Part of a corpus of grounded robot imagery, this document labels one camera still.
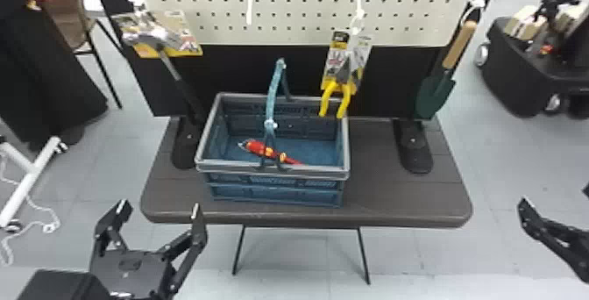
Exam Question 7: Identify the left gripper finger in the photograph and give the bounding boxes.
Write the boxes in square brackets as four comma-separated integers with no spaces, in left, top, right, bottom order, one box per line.
[158,202,209,300]
[91,198,135,258]

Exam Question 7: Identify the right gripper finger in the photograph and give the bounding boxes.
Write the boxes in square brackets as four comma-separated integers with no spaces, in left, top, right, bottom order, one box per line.
[516,196,589,285]

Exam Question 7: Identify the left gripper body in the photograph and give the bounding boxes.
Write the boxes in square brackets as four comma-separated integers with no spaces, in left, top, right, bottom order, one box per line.
[89,247,180,300]

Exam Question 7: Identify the white stand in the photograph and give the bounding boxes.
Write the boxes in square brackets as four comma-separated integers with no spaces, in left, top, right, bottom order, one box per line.
[0,135,64,230]

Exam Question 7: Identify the blue basket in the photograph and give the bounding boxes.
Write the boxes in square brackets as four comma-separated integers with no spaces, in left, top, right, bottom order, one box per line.
[194,57,351,209]

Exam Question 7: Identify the red screwdriver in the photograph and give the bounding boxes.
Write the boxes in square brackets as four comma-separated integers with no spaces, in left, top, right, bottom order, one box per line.
[237,138,303,166]

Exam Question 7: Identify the person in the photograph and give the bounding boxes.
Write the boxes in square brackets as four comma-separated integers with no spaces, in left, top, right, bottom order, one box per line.
[0,0,110,152]

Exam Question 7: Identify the hammer on yellow card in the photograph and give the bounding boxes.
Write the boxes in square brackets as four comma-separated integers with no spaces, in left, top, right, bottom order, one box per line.
[110,8,209,126]

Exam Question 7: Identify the brown chair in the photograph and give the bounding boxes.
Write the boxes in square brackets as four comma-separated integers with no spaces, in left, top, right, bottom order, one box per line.
[45,0,124,111]

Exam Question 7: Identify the yellow pliers on card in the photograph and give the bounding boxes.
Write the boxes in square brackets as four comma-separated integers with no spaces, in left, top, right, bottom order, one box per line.
[318,29,373,120]

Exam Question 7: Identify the white pegboard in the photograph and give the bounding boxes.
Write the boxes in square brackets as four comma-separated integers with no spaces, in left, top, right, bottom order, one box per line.
[86,0,504,175]

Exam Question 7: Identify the white cable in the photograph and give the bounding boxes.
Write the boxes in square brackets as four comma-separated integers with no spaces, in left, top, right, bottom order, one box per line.
[0,154,62,267]

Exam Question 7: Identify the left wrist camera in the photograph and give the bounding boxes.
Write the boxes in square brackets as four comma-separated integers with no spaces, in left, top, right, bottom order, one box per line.
[16,268,112,300]

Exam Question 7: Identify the green trowel with wooden handle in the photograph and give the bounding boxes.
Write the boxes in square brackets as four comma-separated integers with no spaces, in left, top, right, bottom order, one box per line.
[413,18,479,121]

